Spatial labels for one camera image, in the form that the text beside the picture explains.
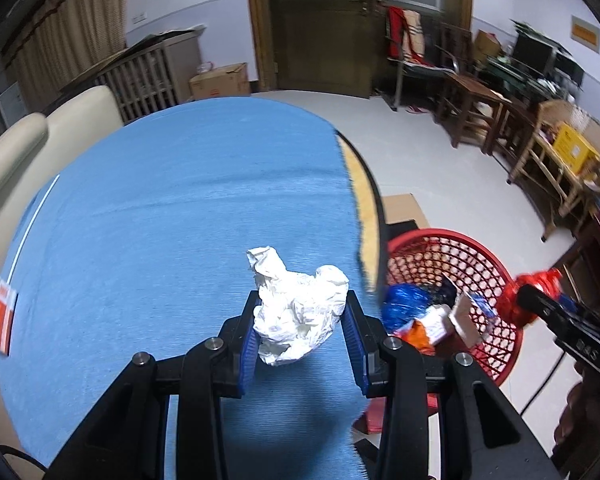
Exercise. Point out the blue table cloth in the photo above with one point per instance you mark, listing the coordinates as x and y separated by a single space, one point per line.
141 244

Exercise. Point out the wicker bamboo chair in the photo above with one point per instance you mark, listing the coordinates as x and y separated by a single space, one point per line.
561 164

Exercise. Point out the red plastic mesh basket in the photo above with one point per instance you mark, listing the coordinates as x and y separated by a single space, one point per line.
427 256

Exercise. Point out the grey slatted cabinet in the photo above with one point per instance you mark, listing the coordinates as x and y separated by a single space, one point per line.
152 75

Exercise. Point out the black plastic bag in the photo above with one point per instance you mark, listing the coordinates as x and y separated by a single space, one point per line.
443 293

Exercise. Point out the dark wooden side table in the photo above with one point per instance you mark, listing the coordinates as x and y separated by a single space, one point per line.
467 106

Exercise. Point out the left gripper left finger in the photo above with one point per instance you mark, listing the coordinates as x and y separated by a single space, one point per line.
123 436

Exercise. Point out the blue plastic bag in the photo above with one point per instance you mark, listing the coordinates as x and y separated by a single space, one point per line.
402 305

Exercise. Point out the beige leather sofa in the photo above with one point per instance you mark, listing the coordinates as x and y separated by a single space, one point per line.
37 147

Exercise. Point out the yellow cardboard box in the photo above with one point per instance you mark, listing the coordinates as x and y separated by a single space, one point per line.
573 149

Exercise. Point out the brown cardboard box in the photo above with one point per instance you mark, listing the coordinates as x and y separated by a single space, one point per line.
230 80

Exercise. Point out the white blue medicine box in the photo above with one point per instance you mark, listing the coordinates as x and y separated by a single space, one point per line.
473 318

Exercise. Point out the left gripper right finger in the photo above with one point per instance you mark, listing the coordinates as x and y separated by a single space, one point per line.
482 435

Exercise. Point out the beige curtain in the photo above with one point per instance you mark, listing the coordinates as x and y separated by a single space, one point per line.
59 41

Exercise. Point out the person's right hand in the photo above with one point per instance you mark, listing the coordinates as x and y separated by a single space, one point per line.
578 429

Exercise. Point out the metal chair with clothes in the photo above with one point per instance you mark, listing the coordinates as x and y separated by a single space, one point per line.
407 49

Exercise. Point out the white paper ball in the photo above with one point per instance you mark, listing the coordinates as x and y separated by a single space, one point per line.
298 312

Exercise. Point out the flat cardboard sheet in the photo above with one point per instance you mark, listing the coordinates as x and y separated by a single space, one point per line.
403 208

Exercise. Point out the red plastic bag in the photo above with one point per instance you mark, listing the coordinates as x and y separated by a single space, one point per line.
528 296

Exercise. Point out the white snack packet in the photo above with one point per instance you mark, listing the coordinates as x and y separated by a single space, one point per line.
437 323

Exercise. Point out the computer monitor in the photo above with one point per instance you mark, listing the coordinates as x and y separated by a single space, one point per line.
532 55

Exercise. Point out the orange plastic wrapper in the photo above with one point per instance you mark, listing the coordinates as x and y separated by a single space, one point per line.
415 334

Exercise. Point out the dark wooden door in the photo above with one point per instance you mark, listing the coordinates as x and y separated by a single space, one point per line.
335 46

